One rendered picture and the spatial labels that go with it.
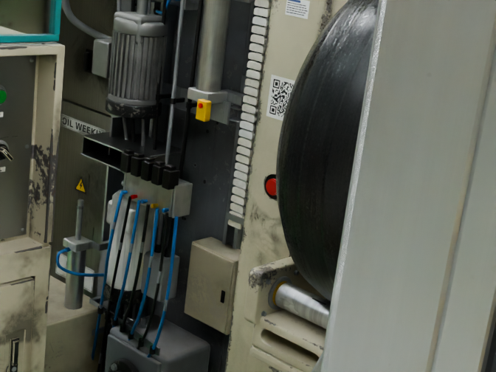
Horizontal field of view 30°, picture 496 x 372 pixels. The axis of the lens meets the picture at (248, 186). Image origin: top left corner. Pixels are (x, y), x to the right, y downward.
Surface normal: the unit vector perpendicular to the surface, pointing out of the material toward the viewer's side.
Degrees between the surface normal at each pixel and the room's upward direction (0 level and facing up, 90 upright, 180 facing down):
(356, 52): 57
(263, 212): 90
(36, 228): 90
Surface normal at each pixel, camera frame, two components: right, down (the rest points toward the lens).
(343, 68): -0.54, -0.32
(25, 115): 0.74, 0.28
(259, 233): -0.67, 0.14
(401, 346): -0.48, 0.19
